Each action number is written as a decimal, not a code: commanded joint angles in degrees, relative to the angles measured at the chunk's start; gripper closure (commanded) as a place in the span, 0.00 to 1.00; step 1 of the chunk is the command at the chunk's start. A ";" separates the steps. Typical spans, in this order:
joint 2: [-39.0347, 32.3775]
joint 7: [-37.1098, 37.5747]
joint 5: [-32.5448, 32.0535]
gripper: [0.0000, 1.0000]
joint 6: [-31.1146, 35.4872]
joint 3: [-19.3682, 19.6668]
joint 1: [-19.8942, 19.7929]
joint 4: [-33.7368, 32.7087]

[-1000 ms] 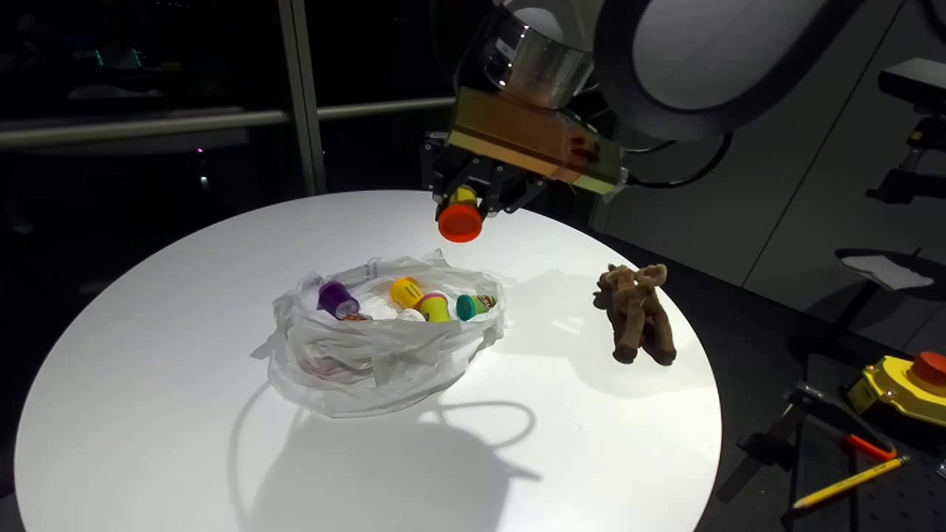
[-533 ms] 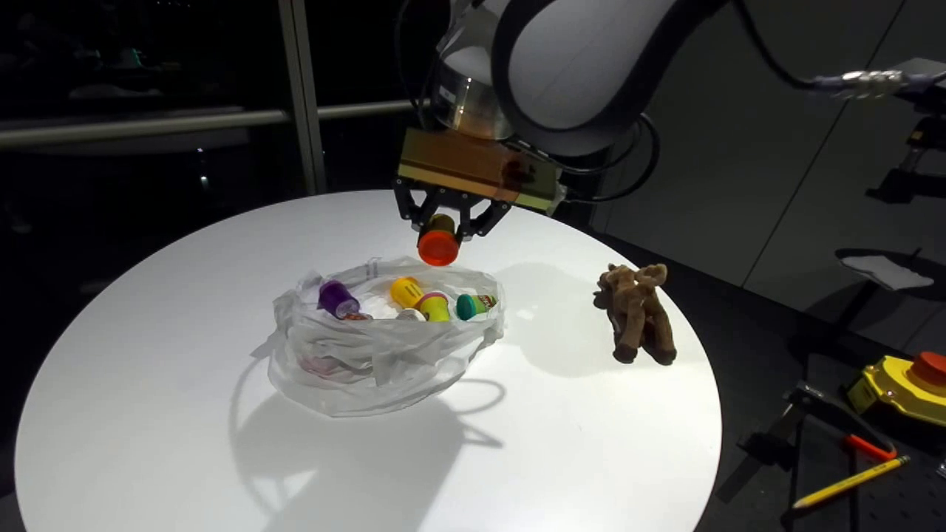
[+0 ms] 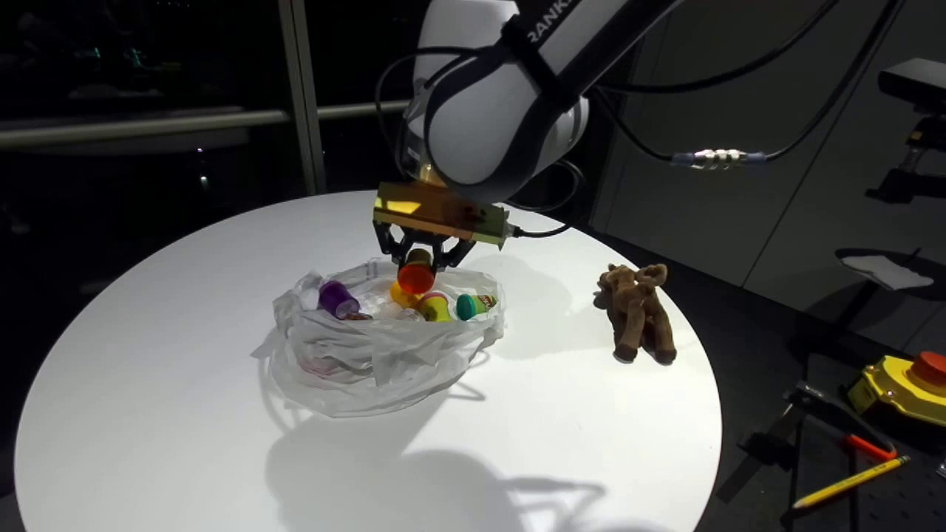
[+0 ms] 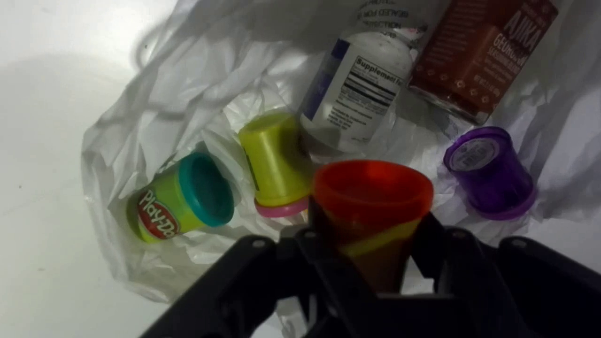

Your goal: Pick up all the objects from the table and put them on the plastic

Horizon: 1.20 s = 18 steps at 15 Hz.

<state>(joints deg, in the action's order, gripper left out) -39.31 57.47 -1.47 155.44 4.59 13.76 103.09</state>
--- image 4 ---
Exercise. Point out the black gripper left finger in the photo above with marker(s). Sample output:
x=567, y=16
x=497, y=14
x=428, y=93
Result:
x=251, y=288

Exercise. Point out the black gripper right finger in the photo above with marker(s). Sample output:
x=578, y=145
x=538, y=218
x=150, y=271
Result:
x=520, y=288

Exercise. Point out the teal-lidded green play-doh tub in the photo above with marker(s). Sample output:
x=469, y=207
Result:
x=182, y=200

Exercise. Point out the purple play-doh tub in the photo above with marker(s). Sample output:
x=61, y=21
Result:
x=491, y=170

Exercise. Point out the pink-lidded lime play-doh tub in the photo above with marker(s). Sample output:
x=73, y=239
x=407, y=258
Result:
x=275, y=162

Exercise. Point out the orange-lidded yellow play-doh tub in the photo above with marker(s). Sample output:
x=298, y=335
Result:
x=373, y=207

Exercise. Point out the white pill bottle blue label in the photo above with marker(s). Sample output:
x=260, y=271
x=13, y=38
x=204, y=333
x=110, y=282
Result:
x=360, y=87

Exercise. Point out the translucent white plastic bag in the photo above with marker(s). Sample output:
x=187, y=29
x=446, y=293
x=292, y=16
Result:
x=189, y=106

